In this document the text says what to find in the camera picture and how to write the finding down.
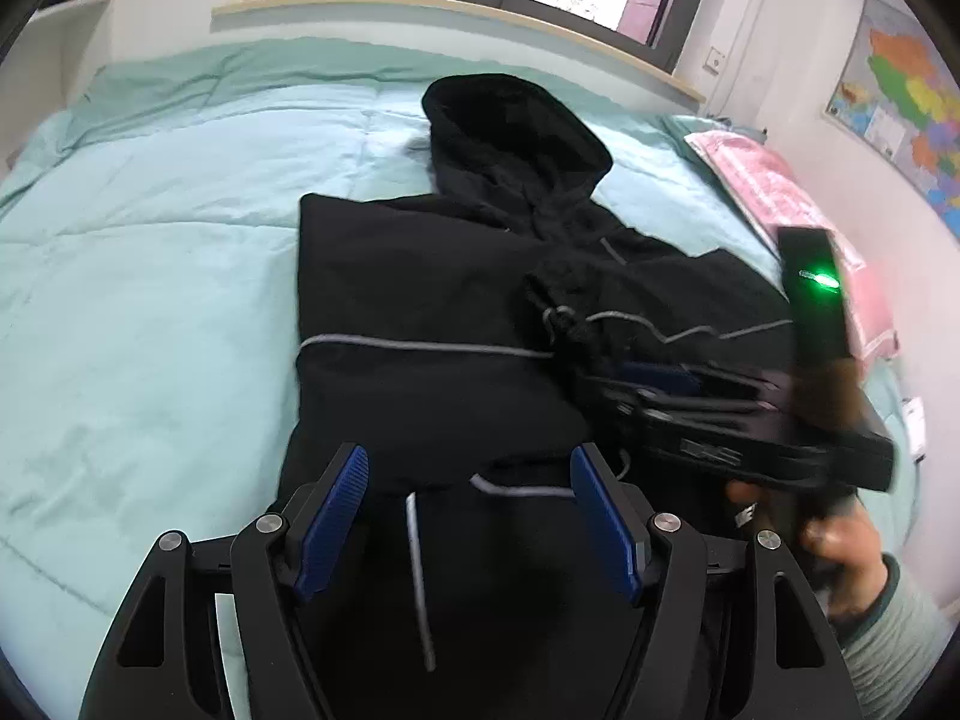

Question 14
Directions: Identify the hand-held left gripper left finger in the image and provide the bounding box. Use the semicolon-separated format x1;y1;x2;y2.
79;442;370;720

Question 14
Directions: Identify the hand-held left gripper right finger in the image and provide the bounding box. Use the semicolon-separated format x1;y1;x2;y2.
570;442;863;720

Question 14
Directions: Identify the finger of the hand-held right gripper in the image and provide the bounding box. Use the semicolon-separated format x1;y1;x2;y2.
574;379;758;440
611;360;792;400

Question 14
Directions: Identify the black hoodie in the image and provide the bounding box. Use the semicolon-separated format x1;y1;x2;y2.
281;73;807;720

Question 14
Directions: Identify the person's right forearm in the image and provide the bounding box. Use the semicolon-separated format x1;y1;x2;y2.
831;555;955;720

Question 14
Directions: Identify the person's right hand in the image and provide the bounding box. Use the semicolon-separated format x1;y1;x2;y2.
799;508;892;622

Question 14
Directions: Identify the pink quilted pillow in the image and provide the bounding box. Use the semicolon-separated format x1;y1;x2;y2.
686;130;901;361

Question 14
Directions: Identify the teal pillow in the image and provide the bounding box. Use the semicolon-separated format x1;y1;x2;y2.
660;115;770;147

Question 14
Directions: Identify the teal quilted duvet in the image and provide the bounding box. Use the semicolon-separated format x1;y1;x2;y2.
0;37;931;698

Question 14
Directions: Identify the wooden windowsill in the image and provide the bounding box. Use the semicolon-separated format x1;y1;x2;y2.
210;0;706;104

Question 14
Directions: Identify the white bookshelf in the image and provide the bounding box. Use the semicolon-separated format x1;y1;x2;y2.
0;0;113;166

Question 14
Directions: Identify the white wall socket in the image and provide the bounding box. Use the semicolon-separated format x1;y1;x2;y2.
900;397;928;460

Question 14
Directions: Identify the colourful wall map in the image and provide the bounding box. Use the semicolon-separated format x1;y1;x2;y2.
821;0;960;241

